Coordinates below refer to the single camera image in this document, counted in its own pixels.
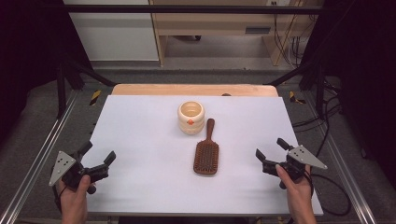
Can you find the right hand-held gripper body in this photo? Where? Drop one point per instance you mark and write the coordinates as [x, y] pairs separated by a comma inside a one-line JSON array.
[[306, 157]]

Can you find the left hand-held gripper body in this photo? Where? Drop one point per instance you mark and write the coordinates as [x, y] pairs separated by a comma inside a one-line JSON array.
[[62, 168]]

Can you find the brown wooden hairbrush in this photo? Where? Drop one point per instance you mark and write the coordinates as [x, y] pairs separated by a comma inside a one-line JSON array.
[[206, 155]]

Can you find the cream ribbed cup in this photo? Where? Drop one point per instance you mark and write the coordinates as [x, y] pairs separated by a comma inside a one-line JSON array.
[[191, 119]]

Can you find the person's left hand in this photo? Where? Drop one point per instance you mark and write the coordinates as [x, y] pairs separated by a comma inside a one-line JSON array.
[[74, 199]]

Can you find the person's right hand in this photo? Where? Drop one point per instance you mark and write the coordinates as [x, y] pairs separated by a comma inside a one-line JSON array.
[[299, 196]]

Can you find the white table cover board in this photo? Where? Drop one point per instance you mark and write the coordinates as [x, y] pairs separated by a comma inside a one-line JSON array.
[[149, 140]]

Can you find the yellow black floor tape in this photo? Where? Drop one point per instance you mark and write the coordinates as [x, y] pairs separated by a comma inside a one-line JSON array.
[[294, 98], [95, 97]]

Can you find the black metal stand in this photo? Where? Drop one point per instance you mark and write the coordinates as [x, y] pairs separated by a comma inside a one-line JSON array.
[[61, 90], [319, 90]]

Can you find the wooden table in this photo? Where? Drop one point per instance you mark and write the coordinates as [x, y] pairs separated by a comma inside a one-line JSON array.
[[186, 89]]

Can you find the black curtain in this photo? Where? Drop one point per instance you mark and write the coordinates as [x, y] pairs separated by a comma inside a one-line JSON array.
[[367, 77], [28, 62]]

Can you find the white cabinet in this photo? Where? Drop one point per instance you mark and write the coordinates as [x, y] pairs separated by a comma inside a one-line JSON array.
[[115, 37]]

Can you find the dark grey rectangular box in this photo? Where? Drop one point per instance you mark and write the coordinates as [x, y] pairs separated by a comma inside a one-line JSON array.
[[257, 30]]

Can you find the aluminium frame rail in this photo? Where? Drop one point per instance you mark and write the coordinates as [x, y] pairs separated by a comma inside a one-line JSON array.
[[342, 161], [40, 155]]

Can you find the black horizontal frame bar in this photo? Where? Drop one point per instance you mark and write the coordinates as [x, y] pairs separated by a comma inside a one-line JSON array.
[[186, 8]]

